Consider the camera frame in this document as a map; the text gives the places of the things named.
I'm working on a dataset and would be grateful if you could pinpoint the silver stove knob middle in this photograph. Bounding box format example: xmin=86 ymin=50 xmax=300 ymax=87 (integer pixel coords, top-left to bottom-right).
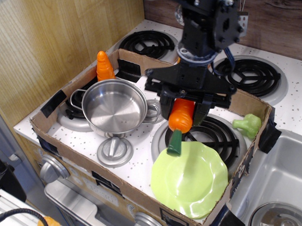
xmin=143 ymin=99 xmax=164 ymax=124

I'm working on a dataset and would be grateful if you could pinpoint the black burner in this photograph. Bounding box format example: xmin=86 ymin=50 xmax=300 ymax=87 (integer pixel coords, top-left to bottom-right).
xmin=151 ymin=114 xmax=247 ymax=176
xmin=57 ymin=78 xmax=97 ymax=132
xmin=114 ymin=30 xmax=179 ymax=64
xmin=210 ymin=55 xmax=289 ymax=106

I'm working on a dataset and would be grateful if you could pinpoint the silver oven knob left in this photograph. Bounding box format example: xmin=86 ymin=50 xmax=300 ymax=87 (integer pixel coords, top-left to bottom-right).
xmin=40 ymin=154 xmax=70 ymax=183

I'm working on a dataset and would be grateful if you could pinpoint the silver oven door handle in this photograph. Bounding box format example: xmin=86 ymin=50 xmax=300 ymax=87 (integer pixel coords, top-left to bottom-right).
xmin=45 ymin=180 xmax=134 ymax=226

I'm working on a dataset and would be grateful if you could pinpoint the silver toy sink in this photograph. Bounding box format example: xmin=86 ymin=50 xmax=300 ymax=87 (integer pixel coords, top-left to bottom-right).
xmin=230 ymin=130 xmax=302 ymax=226

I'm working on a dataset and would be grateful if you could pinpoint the cardboard fence with black tape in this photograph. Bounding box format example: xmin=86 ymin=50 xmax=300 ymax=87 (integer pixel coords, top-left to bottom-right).
xmin=30 ymin=63 xmax=279 ymax=226

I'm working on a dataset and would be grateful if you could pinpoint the silver oven knob right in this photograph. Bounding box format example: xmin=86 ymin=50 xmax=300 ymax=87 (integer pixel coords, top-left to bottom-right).
xmin=134 ymin=212 xmax=162 ymax=226

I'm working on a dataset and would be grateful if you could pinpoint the back left black burner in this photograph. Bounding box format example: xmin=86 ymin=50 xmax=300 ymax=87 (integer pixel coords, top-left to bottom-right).
xmin=114 ymin=30 xmax=179 ymax=64

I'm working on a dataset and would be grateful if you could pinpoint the hanging metal strainer ladle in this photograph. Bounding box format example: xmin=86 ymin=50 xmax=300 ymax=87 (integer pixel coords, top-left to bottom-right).
xmin=174 ymin=4 xmax=184 ymax=26

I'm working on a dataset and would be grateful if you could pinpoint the orange toy carrot green stem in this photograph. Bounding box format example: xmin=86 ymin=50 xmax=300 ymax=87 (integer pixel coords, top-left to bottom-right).
xmin=165 ymin=98 xmax=197 ymax=158

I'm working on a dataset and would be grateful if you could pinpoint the orange toy pumpkin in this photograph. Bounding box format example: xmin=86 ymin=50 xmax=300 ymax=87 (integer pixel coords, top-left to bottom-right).
xmin=176 ymin=56 xmax=211 ymax=72

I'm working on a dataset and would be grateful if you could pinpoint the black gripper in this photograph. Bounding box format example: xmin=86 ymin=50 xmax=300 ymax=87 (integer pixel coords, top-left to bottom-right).
xmin=145 ymin=65 xmax=237 ymax=126

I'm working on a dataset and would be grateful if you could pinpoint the stainless steel pot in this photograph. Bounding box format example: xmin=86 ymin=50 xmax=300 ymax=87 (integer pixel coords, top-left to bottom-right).
xmin=79 ymin=79 xmax=147 ymax=138

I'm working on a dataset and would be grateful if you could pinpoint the silver stove knob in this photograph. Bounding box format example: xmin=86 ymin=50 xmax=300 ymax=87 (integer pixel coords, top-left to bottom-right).
xmin=97 ymin=137 xmax=133 ymax=168
xmin=143 ymin=99 xmax=164 ymax=124

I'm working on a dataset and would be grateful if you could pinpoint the black device left edge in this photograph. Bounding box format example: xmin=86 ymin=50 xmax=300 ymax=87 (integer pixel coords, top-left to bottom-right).
xmin=0 ymin=159 xmax=27 ymax=202

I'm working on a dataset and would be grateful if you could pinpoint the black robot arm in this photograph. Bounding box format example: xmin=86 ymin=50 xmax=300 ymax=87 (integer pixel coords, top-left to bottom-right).
xmin=145 ymin=0 xmax=243 ymax=126

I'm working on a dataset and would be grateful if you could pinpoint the silver oven knob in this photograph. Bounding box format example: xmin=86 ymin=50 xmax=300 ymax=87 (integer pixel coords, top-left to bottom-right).
xmin=40 ymin=154 xmax=70 ymax=183
xmin=134 ymin=212 xmax=162 ymax=226

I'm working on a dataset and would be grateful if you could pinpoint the back right black burner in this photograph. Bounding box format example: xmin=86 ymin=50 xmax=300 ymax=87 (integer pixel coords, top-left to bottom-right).
xmin=210 ymin=55 xmax=289 ymax=106

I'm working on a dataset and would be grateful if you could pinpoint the silver stove knob front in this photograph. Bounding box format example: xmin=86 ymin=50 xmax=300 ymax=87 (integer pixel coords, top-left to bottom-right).
xmin=97 ymin=137 xmax=133 ymax=168

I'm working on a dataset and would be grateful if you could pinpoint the orange object bottom left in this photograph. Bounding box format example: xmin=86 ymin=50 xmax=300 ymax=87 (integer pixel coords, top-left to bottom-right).
xmin=37 ymin=216 xmax=61 ymax=226

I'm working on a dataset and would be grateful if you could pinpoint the sink drain strainer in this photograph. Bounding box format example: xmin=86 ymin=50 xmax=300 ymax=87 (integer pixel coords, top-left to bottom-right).
xmin=248 ymin=202 xmax=302 ymax=226

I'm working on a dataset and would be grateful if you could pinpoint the black cable bottom left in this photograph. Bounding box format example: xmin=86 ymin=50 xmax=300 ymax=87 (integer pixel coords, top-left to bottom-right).
xmin=0 ymin=207 xmax=50 ymax=226

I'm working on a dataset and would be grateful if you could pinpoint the hanging metal slotted spatula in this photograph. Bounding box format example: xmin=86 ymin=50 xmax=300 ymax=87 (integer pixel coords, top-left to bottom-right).
xmin=238 ymin=0 xmax=249 ymax=38

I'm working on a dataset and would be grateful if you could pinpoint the front left black burner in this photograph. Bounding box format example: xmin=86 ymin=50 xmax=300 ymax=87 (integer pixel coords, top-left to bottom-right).
xmin=57 ymin=78 xmax=97 ymax=132

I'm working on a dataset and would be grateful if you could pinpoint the green toy broccoli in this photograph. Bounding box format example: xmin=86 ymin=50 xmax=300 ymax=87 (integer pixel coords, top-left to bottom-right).
xmin=232 ymin=113 xmax=262 ymax=139

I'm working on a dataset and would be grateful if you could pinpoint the light green plastic plate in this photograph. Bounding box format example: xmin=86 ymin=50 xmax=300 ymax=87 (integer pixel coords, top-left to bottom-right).
xmin=150 ymin=141 xmax=228 ymax=219

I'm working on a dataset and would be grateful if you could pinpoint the front right black burner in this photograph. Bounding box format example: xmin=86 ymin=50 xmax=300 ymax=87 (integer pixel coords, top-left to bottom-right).
xmin=151 ymin=114 xmax=247 ymax=176

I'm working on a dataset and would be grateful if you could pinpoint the upright orange toy carrot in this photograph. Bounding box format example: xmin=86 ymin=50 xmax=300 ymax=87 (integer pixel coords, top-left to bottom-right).
xmin=96 ymin=51 xmax=116 ymax=82

